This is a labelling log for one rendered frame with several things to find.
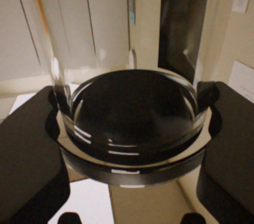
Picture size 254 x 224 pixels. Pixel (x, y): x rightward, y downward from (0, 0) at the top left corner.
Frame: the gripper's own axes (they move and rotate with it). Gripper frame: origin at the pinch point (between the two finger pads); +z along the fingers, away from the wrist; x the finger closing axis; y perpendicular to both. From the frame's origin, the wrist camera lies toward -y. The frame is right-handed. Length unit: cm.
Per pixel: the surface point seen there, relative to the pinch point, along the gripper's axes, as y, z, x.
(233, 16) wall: 10, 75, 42
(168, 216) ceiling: 151, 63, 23
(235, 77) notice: 34, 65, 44
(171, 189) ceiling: 151, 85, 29
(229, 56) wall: 26, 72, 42
